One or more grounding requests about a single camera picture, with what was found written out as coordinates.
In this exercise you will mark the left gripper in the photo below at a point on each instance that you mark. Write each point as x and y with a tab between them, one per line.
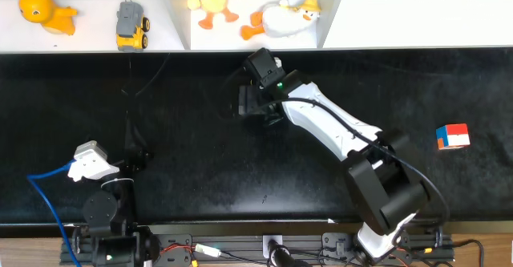
128	167

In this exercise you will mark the grey and yellow toy truck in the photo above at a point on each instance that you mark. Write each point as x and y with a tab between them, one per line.
130	24

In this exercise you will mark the yellow rubber duck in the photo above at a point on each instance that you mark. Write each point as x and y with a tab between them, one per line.
40	10

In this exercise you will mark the many-coloured puzzle cube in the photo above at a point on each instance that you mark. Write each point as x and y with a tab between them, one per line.
455	136

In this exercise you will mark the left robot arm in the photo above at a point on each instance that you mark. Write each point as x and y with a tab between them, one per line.
99	209

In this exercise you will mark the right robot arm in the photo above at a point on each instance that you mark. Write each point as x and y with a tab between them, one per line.
320	118

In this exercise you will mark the yellow plush duck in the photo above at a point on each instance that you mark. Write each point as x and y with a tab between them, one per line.
212	2

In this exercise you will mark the white plush duck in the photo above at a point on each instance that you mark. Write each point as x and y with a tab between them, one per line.
284	20

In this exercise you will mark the white shelf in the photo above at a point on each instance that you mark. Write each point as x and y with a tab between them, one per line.
401	22

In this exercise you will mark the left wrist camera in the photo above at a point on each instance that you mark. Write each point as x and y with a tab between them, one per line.
90	163

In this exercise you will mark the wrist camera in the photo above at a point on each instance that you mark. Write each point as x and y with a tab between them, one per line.
90	163
277	61

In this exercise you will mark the mounting rail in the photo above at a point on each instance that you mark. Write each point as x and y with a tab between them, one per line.
248	243

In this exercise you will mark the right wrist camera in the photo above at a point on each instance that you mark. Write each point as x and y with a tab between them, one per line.
277	61

